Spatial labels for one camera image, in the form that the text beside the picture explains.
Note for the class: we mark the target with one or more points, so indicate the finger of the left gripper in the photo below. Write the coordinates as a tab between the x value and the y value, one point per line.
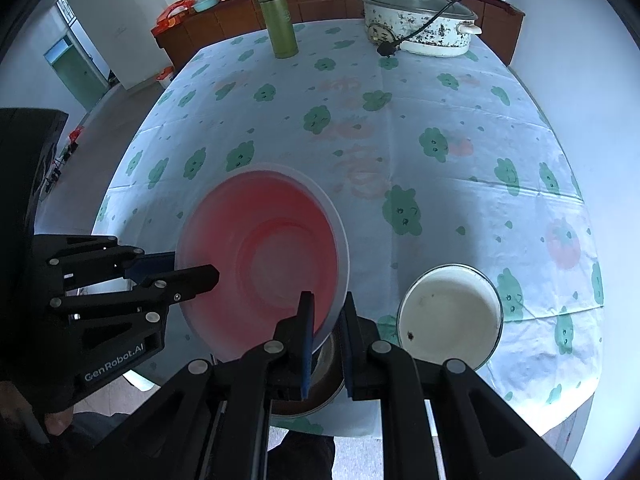
174	286
144	265

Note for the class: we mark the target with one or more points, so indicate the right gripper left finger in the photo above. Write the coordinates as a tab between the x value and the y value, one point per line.
212	421

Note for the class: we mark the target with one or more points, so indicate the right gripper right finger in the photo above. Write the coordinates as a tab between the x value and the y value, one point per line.
439	421

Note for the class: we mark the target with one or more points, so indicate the red plastic bowl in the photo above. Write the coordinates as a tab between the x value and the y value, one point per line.
272	233

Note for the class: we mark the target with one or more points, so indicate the white enamel bowl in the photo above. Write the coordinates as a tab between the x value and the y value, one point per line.
451	312

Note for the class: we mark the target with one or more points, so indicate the person's left hand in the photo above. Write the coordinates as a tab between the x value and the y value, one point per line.
17	413

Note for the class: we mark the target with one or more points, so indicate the stainless steel bowl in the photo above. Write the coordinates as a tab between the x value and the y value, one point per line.
326	382

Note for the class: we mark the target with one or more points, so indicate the white plastic bucket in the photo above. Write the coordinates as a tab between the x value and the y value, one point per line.
164	77

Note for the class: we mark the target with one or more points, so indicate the green door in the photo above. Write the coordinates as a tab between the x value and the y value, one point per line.
76	73

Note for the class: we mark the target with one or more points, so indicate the brown wooden sideboard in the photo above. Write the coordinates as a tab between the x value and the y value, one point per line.
501	24

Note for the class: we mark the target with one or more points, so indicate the orange plastic basket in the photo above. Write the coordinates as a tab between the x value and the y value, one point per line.
172	16

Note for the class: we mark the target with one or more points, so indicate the teal basin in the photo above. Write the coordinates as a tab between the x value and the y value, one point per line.
203	5

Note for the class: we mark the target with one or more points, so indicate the floral patterned tablecloth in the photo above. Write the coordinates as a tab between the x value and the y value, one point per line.
427	161

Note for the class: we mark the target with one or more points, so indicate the green thermos bottle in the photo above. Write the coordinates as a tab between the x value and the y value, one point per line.
278	22

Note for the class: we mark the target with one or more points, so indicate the white floral electric cooker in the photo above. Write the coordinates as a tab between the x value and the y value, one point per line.
439	28

